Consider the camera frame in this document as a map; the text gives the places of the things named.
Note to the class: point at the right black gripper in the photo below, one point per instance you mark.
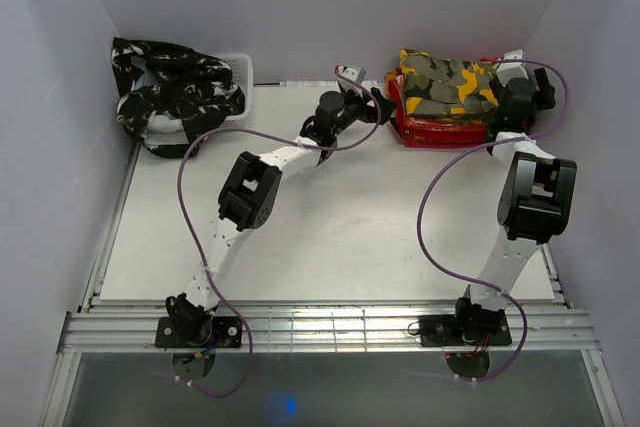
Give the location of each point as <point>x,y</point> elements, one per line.
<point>545,98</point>

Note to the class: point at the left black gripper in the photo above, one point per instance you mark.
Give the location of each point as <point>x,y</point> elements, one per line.
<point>368,114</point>

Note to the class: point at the orange green camouflage trousers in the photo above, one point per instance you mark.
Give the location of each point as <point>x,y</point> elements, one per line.
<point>436,87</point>

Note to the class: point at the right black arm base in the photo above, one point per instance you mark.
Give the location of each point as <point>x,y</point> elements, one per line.
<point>445,330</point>

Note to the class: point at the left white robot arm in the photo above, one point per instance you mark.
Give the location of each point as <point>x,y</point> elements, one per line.
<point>247,199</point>

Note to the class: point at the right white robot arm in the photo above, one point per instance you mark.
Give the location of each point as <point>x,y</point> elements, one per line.
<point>534,205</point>

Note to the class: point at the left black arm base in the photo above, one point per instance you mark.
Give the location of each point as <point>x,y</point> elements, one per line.
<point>217,332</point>

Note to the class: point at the red folded trousers stack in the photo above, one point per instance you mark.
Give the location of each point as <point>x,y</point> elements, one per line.
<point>440,139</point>

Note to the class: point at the black white camouflage trousers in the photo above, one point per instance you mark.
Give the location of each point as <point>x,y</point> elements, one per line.
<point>175,92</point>

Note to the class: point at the white plastic basket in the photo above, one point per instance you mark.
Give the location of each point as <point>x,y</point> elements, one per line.
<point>235,92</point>

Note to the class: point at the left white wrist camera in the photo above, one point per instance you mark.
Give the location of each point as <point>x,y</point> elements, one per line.
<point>350,78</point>

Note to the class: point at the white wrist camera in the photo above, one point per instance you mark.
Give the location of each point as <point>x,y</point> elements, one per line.
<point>510,66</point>
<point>350,78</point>

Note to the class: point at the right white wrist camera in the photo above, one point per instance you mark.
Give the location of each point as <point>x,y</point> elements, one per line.
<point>510,66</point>

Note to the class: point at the aluminium rail frame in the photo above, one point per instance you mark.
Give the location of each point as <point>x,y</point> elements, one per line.
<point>319,328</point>

